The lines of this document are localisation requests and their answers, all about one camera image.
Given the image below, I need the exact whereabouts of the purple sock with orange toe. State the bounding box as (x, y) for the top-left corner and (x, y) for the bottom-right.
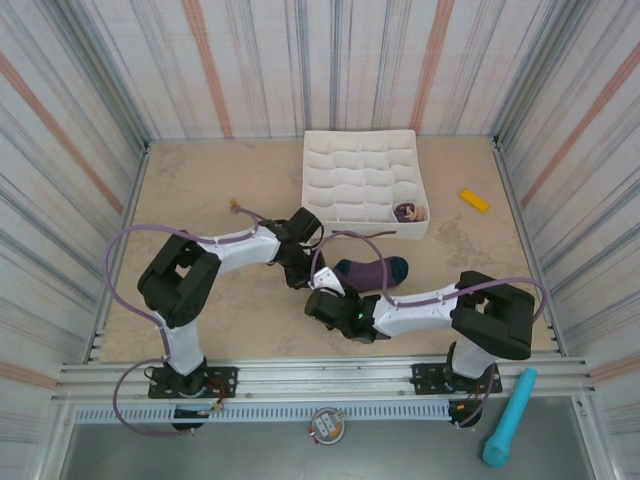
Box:
(331, 255), (411, 293)

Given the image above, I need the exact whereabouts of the white fabric drawer organizer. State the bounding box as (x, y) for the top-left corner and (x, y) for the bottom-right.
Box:
(301, 129), (432, 241)

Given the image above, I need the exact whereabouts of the purple sock with beige toe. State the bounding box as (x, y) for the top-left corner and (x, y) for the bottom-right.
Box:
(391, 200), (429, 224)

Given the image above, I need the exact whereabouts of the round grey disc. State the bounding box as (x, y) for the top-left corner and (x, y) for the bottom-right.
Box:
(309, 407), (347, 446)

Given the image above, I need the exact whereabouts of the yellow block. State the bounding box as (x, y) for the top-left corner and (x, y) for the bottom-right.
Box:
(459, 187), (492, 215)

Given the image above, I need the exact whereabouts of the teal plastic cylinder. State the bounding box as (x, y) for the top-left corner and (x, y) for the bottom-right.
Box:
(481, 367), (539, 470)

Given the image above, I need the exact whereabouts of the aluminium rail frame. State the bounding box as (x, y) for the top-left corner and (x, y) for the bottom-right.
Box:
(49, 354), (599, 402)

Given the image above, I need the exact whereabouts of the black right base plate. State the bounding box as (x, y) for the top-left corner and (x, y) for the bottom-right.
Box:
(409, 362), (504, 399)

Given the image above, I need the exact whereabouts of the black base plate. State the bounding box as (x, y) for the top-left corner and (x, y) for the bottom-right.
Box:
(409, 362), (504, 399)
(147, 365), (239, 400)

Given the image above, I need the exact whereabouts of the slotted grey cable duct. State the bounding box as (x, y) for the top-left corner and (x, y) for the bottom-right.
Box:
(73, 401), (452, 424)

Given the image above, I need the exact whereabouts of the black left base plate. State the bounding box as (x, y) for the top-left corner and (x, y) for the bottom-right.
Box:
(147, 365), (239, 400)

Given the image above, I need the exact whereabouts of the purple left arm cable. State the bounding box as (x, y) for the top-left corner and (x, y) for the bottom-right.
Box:
(106, 206), (267, 438)

